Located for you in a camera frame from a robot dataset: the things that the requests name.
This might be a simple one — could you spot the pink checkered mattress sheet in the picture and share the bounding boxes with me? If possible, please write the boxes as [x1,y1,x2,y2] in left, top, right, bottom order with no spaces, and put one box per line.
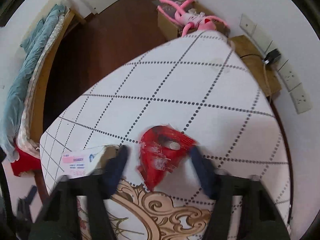
[16,10,74,159]

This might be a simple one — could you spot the white wall socket strip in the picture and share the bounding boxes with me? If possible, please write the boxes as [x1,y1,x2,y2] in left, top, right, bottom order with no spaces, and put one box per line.
[239,14,312,114]

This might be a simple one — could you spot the white dotted tablecloth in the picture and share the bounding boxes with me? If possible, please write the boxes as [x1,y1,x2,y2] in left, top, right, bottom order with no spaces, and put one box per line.
[39,29,292,240]

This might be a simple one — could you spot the pink plush toy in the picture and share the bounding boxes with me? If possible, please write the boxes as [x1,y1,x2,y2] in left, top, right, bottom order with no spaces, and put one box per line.
[157,0,229,37]

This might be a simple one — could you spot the white pink paper box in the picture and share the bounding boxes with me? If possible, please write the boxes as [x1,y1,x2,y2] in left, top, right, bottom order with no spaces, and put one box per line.
[61,145,120,178]

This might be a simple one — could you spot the red snack bag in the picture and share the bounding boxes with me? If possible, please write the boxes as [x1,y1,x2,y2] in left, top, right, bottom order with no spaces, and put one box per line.
[137,126,197,191]

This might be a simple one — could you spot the cardboard box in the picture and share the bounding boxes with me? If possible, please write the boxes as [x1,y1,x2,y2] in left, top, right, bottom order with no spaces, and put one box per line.
[157,2,230,41]

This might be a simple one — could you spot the light blue duvet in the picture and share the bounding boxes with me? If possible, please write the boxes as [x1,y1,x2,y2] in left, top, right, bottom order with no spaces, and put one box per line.
[1,4,66,163]

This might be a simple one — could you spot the red blanket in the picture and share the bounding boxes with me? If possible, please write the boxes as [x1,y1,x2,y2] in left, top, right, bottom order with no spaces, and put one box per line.
[11,145,41,177]

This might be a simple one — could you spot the black power adapter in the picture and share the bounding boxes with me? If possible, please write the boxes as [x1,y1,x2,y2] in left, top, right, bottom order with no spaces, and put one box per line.
[263,48,281,66]

